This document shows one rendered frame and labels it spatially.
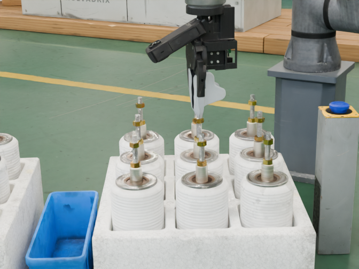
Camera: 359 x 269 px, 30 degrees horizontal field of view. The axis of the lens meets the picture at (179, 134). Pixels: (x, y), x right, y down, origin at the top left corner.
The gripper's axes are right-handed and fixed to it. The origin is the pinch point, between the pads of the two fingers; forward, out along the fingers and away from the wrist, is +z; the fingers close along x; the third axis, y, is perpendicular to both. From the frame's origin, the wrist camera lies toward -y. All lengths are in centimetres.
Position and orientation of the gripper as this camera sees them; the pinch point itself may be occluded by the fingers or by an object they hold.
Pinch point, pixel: (195, 110)
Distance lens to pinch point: 128.8
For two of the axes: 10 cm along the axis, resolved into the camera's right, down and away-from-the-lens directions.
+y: 9.7, -0.9, 2.0
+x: -2.2, -3.2, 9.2
